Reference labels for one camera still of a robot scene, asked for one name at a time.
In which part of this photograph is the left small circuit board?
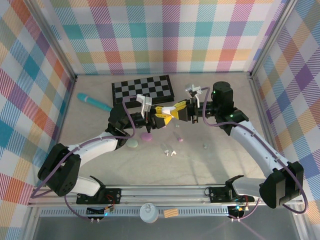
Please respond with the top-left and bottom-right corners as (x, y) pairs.
(86, 204), (116, 216)

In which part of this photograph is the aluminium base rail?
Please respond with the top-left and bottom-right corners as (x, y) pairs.
(27, 185), (305, 208)

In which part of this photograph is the left aluminium frame post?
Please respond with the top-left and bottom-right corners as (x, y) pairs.
(29, 0), (78, 85)

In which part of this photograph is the aluminium frame post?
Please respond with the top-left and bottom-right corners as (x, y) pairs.
(248, 0), (301, 80)
(29, 0), (78, 85)

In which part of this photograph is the right aluminium frame post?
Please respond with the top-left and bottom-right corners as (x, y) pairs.
(248, 0), (301, 80)

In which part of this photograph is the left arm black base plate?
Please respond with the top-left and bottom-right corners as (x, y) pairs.
(76, 187), (123, 205)

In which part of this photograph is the black grey folding chessboard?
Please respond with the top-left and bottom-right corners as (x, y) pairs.
(111, 74), (176, 111)

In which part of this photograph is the teal pen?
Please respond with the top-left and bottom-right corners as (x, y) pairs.
(76, 92), (113, 113)

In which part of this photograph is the grey slotted cable duct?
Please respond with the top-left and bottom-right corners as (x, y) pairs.
(39, 206), (235, 219)

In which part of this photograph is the small circuit board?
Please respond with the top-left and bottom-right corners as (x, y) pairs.
(86, 204), (116, 216)
(228, 202), (250, 218)

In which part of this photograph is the white round plastic cap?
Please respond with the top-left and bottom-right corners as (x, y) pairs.
(139, 202), (159, 224)

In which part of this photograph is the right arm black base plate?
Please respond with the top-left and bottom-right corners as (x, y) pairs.
(208, 186), (261, 204)

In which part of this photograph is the right aluminium floor rail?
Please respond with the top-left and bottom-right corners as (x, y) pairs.
(249, 74), (283, 166)

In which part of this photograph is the right small circuit board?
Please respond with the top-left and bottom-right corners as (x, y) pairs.
(228, 202), (250, 218)

